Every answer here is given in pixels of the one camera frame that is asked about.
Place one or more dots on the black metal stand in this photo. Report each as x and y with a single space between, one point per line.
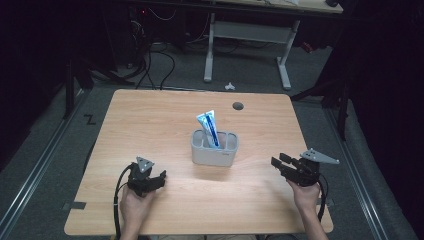
341 110

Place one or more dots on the small white floor object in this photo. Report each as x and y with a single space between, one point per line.
229 86

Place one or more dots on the black tape strip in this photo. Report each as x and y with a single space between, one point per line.
77 205

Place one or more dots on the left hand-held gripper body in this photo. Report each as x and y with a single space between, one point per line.
138 180

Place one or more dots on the grey compartment holder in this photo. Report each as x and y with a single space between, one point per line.
213 155

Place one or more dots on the dark computer tower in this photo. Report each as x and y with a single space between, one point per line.
138 33

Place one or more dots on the metal floor rail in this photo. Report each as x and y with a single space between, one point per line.
36 166
356 173

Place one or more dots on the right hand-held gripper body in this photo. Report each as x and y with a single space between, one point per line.
308 173

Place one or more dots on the desk with white legs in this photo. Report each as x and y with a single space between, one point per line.
250 31

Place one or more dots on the white and blue toothpaste tube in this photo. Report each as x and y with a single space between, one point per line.
209 128

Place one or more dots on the small red object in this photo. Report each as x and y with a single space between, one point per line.
307 47

